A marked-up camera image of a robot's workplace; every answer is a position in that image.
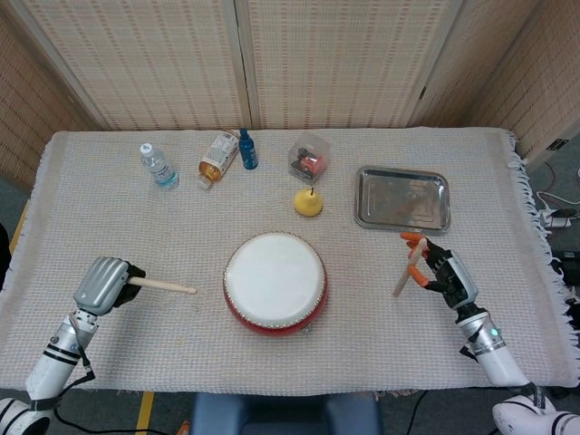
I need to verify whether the silver orange-tipped right robot hand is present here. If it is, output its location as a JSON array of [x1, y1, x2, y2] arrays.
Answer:
[[400, 232, 479, 312]]

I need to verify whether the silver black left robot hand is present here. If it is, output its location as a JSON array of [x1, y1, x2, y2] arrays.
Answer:
[[72, 256, 147, 316]]

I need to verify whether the wooden drumstick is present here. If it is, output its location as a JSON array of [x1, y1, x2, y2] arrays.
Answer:
[[391, 238, 428, 298], [129, 276, 198, 295]]

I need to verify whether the red drum white skin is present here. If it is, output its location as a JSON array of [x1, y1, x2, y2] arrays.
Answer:
[[222, 231, 328, 339]]

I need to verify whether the beige woven tablecloth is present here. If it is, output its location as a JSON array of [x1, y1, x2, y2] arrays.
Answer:
[[0, 126, 566, 396]]

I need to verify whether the rectangular metal tray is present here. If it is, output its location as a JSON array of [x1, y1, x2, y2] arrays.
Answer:
[[353, 165, 452, 236]]

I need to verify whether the black box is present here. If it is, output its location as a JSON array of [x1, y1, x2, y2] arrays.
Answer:
[[550, 248, 580, 286]]

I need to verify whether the white power strip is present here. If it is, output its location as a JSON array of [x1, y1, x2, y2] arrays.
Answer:
[[541, 208, 575, 230]]

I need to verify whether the clear water bottle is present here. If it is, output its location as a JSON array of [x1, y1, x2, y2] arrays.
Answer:
[[139, 142, 179, 189]]

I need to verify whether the yellow pear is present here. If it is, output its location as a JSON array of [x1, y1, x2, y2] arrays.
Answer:
[[294, 185, 324, 218]]

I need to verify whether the amber tea bottle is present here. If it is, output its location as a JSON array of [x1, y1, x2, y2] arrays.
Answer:
[[195, 130, 240, 189]]

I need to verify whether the red toy car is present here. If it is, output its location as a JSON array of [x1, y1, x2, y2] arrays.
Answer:
[[296, 151, 328, 176]]

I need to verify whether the clear plastic box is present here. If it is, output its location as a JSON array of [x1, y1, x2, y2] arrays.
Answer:
[[287, 132, 332, 185]]

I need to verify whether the small blue bottle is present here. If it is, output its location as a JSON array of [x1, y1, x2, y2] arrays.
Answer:
[[237, 128, 259, 170]]

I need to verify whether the bamboo folding screen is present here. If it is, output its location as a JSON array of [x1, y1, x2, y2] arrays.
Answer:
[[0, 0, 580, 191]]

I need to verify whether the white cable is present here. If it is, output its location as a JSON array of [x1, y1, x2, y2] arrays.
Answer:
[[536, 189, 572, 214]]

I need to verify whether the black floor cable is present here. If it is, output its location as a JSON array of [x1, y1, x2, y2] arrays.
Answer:
[[405, 389, 430, 435]]

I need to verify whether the red cable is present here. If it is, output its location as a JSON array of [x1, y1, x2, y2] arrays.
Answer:
[[541, 160, 562, 196]]

